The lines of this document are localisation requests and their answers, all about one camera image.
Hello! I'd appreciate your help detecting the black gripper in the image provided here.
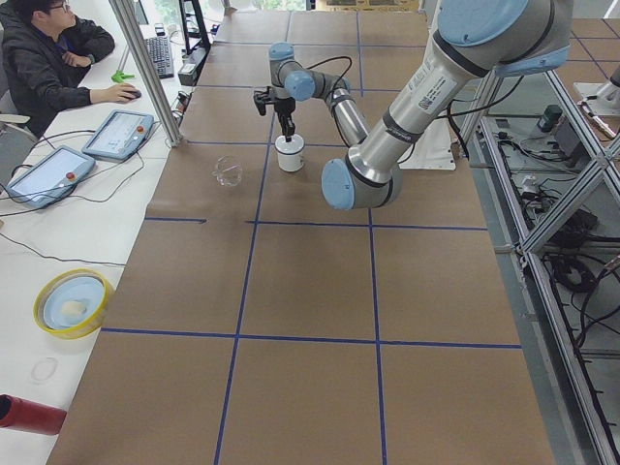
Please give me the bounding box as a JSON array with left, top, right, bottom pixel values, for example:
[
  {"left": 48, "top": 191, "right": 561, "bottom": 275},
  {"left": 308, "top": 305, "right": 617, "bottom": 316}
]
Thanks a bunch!
[{"left": 274, "top": 97, "right": 295, "bottom": 141}]

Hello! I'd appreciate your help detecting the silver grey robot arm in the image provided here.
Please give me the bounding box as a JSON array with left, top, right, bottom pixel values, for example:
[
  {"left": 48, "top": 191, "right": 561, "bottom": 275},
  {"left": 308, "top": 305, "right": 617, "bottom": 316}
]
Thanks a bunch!
[{"left": 253, "top": 1, "right": 574, "bottom": 210}]

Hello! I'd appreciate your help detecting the white blue-rimmed enamel cup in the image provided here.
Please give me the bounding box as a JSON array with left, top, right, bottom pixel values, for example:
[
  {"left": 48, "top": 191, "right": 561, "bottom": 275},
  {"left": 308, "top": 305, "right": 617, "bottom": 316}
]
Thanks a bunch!
[{"left": 275, "top": 134, "right": 305, "bottom": 172}]

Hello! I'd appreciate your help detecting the black keyboard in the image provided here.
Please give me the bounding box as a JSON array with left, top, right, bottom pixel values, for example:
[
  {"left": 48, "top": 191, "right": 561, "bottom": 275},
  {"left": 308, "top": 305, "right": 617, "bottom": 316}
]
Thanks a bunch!
[{"left": 144, "top": 36, "right": 174, "bottom": 78}]

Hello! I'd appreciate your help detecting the black computer mouse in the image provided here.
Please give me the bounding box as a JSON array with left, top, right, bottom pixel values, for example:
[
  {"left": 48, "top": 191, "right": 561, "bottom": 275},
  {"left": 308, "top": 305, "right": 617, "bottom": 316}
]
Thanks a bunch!
[{"left": 124, "top": 89, "right": 141, "bottom": 100}]

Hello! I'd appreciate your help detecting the far teach pendant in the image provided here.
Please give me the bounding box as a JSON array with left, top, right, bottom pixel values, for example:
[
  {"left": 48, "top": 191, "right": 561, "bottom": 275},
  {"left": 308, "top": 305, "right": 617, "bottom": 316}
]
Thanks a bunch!
[{"left": 81, "top": 109, "right": 155, "bottom": 161}]

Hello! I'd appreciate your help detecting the teach pendant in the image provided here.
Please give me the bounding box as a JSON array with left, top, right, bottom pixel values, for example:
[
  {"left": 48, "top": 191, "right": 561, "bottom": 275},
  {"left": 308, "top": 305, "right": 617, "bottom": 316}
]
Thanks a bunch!
[
  {"left": 7, "top": 146, "right": 95, "bottom": 208},
  {"left": 81, "top": 109, "right": 155, "bottom": 161}
]

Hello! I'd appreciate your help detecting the green plastic clamp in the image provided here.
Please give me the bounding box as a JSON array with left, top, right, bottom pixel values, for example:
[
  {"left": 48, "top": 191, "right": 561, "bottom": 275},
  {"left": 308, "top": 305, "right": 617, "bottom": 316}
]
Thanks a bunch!
[{"left": 111, "top": 70, "right": 135, "bottom": 83}]

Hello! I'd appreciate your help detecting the person in black jacket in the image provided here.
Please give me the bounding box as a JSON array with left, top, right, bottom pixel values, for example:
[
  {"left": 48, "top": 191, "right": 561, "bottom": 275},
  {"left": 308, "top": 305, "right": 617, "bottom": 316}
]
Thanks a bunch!
[{"left": 1, "top": 1, "right": 137, "bottom": 138}]

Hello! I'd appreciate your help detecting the near teach pendant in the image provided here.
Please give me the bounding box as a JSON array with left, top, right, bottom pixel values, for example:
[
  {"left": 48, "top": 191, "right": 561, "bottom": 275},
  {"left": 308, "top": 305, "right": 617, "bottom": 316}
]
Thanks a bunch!
[{"left": 7, "top": 146, "right": 95, "bottom": 208}]

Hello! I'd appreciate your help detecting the yellow tape roll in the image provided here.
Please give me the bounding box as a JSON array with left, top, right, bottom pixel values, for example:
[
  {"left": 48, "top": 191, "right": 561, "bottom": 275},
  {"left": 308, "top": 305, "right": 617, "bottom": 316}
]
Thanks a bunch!
[{"left": 33, "top": 268, "right": 115, "bottom": 340}]

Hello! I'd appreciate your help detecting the red cylinder bottle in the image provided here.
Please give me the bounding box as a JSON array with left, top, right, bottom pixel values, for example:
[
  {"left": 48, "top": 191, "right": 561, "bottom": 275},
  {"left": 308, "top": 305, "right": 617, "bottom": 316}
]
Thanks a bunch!
[{"left": 1, "top": 394, "right": 67, "bottom": 435}]

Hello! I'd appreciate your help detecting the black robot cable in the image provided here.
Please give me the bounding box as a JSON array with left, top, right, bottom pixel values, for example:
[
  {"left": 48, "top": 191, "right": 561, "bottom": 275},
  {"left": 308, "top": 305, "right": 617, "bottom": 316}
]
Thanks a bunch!
[{"left": 299, "top": 55, "right": 354, "bottom": 98}]

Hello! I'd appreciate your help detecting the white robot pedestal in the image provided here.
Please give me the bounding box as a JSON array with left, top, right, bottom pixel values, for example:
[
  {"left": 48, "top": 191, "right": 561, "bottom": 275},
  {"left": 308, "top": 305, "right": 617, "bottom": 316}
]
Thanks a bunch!
[{"left": 399, "top": 119, "right": 456, "bottom": 171}]

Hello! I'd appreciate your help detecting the aluminium frame post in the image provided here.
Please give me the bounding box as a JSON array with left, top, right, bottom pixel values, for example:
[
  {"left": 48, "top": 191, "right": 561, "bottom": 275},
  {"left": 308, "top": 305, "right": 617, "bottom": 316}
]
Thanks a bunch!
[{"left": 108, "top": 0, "right": 183, "bottom": 147}]

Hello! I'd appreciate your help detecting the aluminium side frame rail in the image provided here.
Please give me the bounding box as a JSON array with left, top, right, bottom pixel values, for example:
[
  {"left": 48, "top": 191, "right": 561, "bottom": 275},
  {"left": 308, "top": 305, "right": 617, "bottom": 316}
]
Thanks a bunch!
[{"left": 462, "top": 61, "right": 619, "bottom": 464}]

